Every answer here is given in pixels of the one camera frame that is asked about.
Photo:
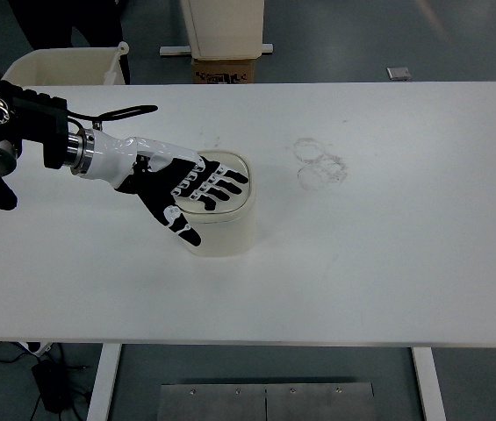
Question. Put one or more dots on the small grey floor plate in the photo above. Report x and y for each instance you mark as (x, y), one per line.
(399, 73)

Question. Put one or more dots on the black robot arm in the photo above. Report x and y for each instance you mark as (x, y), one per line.
(41, 118)

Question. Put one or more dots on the silver metal base bar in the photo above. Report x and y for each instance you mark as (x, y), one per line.
(175, 50)

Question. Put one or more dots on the brown cardboard box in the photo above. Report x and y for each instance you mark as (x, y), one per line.
(223, 72)

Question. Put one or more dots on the white power strip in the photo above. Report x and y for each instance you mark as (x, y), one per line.
(39, 347)

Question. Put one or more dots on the person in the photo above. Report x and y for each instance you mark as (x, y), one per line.
(98, 26)

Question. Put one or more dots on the white table leg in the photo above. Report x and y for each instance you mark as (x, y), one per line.
(429, 386)
(103, 381)

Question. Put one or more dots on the black power adapter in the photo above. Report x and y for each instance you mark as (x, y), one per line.
(52, 386)

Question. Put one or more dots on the cream plastic crate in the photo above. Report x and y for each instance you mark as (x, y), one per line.
(63, 66)

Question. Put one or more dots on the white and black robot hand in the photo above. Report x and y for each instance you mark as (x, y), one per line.
(160, 184)

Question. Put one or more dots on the cream lidded trash bin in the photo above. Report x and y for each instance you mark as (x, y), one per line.
(230, 232)

